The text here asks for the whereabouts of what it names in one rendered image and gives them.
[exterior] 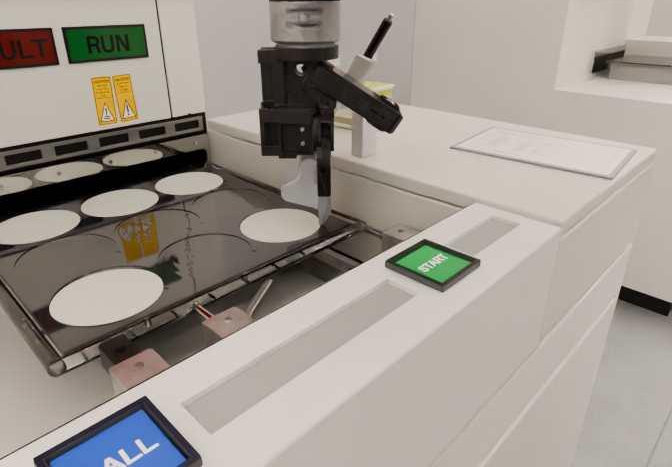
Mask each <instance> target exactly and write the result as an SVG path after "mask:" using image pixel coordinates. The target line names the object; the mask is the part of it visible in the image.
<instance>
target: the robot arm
mask: <svg viewBox="0 0 672 467"><path fill-rule="evenodd" d="M269 1H275V2H269V15H270V37H271V40H272V41H273V42H274V43H277V45H275V46H273V47H261V48H260V49H258V50H257V56H258V64H260V69H261V84H262V101H261V107H260V108H259V123H260V138H261V153H262V156H279V159H297V155H301V162H300V164H299V169H298V170H296V171H294V172H292V173H289V174H287V175H286V176H285V177H284V185H283V186H282V188H281V196H282V198H283V199H284V200H285V201H287V202H291V203H295V204H299V205H304V206H308V207H312V208H315V209H317V210H318V218H319V225H323V224H324V223H325V222H326V220H327V218H328V217H329V215H330V213H331V151H334V110H335V108H336V100H337V101H338V102H340V103H342V104H343V105H345V106H346V107H348V108H349V109H351V110H352V111H354V112H356V113H357V114H359V115H360V116H362V117H363V118H365V119H366V121H367V122H368V123H369V124H371V125H372V126H373V127H375V128H377V129H378V130H380V131H382V132H384V131H385V132H387V133H388V134H392V133H393V132H394V131H395V130H396V128H397V127H398V125H399V124H400V123H401V121H402V120H403V116H402V114H401V111H400V107H399V105H398V104H396V103H395V102H394V101H393V100H392V99H390V98H388V97H386V96H384V95H381V96H380V95H378V94H377V93H375V92H374V91H372V90H371V89H369V88H368V87H366V86H365V85H363V84H362V83H360V82H359V81H357V80H355V79H354V78H352V77H351V76H349V75H348V74H346V73H345V72H343V71H342V70H340V69H339V68H337V67H336V66H334V65H333V64H331V63H330V62H328V61H327V60H333V59H337V58H339V45H337V44H335V42H338V41H339V40H340V39H341V2H310V1H340V0H269ZM283 1H289V2H283ZM294 1H301V2H294ZM302 1H309V2H302ZM299 64H303V65H304V66H302V67H301V69H302V72H299V71H298V70H297V65H299ZM265 108H267V109H265ZM263 128H264V129H263ZM315 155H316V156H317V159H315ZM316 166H317V171H316Z"/></svg>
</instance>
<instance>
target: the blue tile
mask: <svg viewBox="0 0 672 467"><path fill-rule="evenodd" d="M185 460H186V459H185V457H184V456H183V455H182V454H181V453H180V452H179V451H178V449H177V448H176V447H175V446H174V445H173V444H172V443H171V441H170V440H169V439H168V438H167V437H166V436H165V435H164V433H163V432H162V431H161V430H160V429H159V428H158V427H157V425H156V424H155V423H154V422H153V421H152V420H151V419H150V417H149V416H148V415H147V414H146V413H145V412H144V411H143V410H139V411H137V412H136V413H134V414H132V415H131V416H129V417H127V418H125V419H124V420H122V421H120V422H118V423H117V424H115V425H113V426H111V427H110V428H108V429H106V430H105V431H103V432H101V433H99V434H98V435H96V436H94V437H92V438H91V439H89V440H87V441H86V442H84V443H82V444H80V445H79V446H77V447H75V448H73V449H72V450H70V451H68V452H67V453H65V454H63V455H61V456H60V457H58V458H56V459H54V460H53V461H51V462H50V467H177V466H178V465H180V464H181V463H182V462H184V461H185Z"/></svg>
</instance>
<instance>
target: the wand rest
mask: <svg viewBox="0 0 672 467"><path fill-rule="evenodd" d="M376 62H377V52H376V53H375V54H374V56H373V58H372V59H369V58H367V57H365V56H363V55H361V54H359V53H356V55H355V57H354V59H353V61H352V63H351V64H350V66H349V68H348V70H347V72H346V74H348V75H349V76H351V77H352V78H354V79H355V80H357V81H359V82H360V83H362V84H364V83H365V81H366V79H367V77H368V76H369V74H370V72H371V71H372V69H373V67H374V66H375V64H376ZM336 106H337V108H338V109H346V108H348V107H346V106H345V105H343V104H342V103H340V102H338V101H337V100H336ZM376 136H377V128H375V127H373V126H372V125H371V124H369V123H368V122H367V121H366V119H365V118H363V117H362V116H360V115H359V114H357V113H356V112H354V111H352V146H351V155H354V156H358V157H361V158H363V157H366V156H369V155H372V154H375V153H376Z"/></svg>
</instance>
